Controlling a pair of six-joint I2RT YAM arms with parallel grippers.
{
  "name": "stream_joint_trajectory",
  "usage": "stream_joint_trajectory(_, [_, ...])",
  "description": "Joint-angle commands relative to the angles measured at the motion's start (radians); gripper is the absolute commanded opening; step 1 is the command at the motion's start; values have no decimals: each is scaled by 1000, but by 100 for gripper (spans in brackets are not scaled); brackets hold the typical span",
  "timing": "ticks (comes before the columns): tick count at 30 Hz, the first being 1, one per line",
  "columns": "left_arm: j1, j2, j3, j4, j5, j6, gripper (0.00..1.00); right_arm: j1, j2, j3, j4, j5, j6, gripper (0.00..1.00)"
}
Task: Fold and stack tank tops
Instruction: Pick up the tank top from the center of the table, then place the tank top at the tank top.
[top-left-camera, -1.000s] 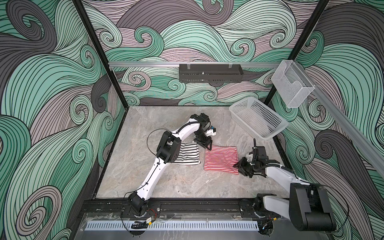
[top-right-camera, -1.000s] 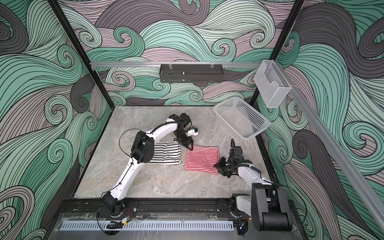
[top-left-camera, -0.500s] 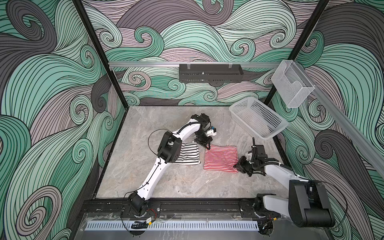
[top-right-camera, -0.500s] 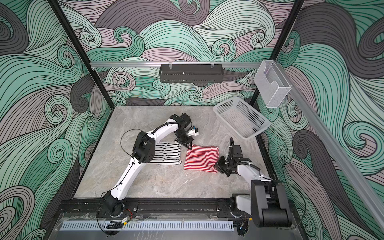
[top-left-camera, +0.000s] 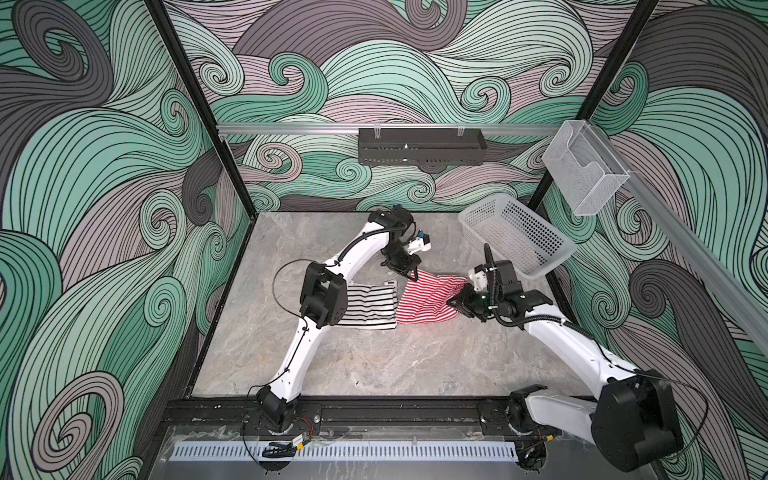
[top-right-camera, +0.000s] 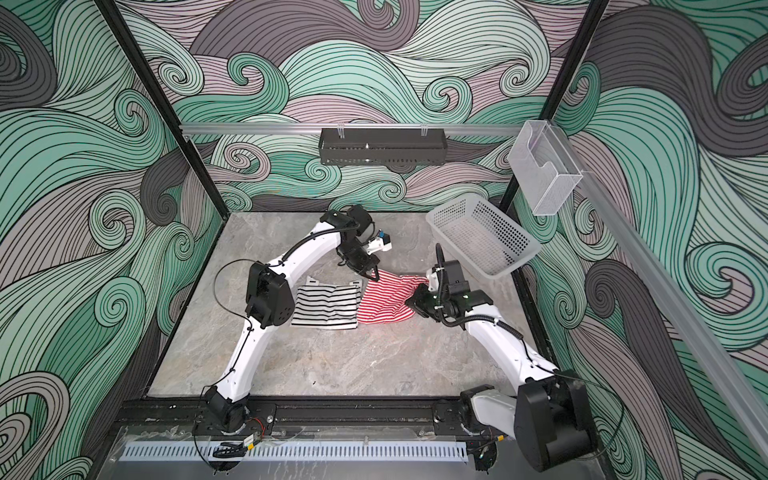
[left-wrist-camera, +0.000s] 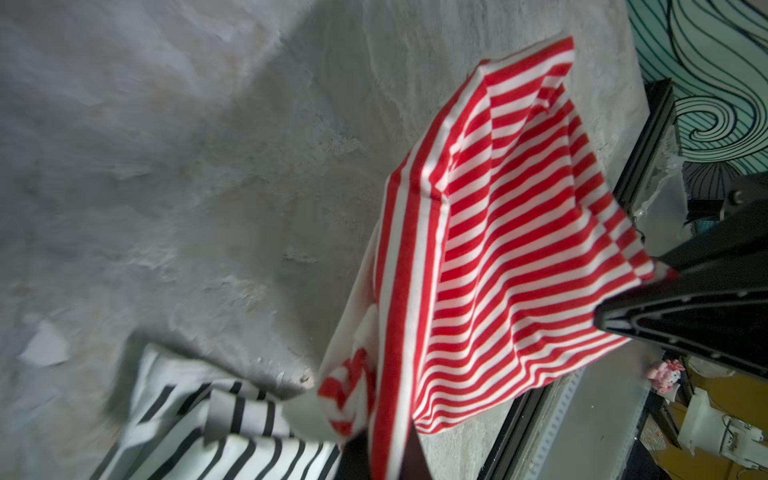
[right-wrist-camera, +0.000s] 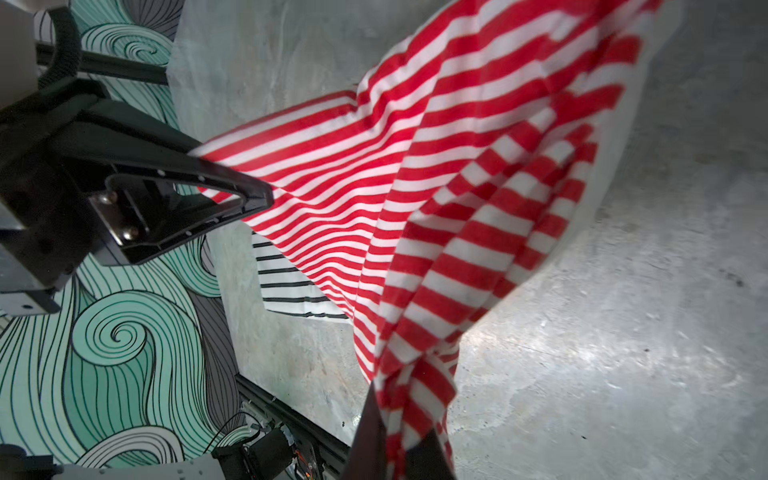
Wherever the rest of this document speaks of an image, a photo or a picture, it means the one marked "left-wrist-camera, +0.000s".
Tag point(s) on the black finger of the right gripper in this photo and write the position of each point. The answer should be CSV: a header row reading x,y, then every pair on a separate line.
x,y
717,312

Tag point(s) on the white slotted cable duct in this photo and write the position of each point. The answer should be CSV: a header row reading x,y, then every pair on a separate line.
x,y
549,412

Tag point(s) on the red white striped tank top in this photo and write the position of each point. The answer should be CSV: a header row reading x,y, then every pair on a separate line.
x,y
495,215

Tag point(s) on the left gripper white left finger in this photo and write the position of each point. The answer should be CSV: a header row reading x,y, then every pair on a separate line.
x,y
354,461

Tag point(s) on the black white striped tank top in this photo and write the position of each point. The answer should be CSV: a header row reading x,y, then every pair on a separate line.
x,y
189,419

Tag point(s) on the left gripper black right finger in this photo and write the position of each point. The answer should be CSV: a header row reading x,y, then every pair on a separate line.
x,y
414,463

